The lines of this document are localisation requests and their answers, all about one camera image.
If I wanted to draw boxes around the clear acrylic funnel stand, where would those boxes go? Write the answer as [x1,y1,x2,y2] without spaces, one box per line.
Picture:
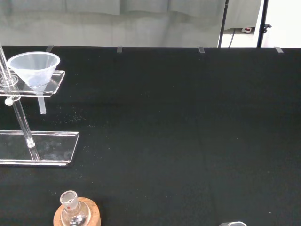
[0,42,79,168]

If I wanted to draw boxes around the black bench cloth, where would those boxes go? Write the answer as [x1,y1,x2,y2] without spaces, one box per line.
[0,45,301,226]

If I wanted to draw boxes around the grey curtain backdrop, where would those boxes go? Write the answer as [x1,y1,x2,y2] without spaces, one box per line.
[0,0,262,48]

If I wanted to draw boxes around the round-bottom glass flask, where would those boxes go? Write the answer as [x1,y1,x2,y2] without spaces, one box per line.
[60,190,91,226]

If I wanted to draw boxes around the dark rounded object with rim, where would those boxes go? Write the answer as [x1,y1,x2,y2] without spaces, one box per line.
[218,221,248,226]

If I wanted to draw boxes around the black tripod pole with clamp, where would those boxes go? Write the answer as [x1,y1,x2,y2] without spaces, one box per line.
[256,0,272,48]

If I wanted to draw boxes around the cork ring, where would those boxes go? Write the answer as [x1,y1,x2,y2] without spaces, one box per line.
[53,196,102,226]

